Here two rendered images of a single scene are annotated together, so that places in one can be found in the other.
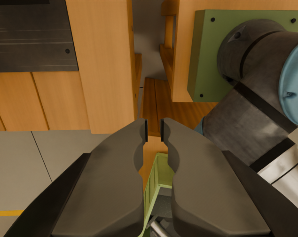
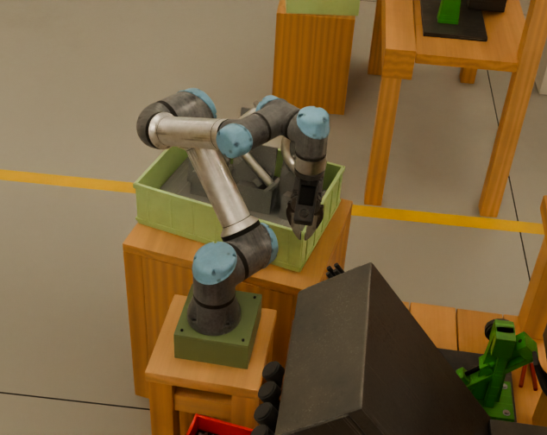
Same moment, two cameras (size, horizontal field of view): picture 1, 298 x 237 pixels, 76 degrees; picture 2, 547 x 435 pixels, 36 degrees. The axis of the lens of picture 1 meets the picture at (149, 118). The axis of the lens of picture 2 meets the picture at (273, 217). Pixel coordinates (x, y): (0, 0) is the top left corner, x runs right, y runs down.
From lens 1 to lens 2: 201 cm
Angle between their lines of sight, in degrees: 24
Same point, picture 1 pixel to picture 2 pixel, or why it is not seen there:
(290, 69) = (232, 267)
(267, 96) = (239, 261)
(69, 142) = not seen: hidden behind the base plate
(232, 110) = (254, 260)
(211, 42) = (244, 328)
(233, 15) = (227, 340)
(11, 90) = (434, 337)
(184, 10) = (257, 371)
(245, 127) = (251, 249)
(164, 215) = not seen: hidden behind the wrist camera
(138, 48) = not seen: outside the picture
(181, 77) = (265, 326)
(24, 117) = (430, 316)
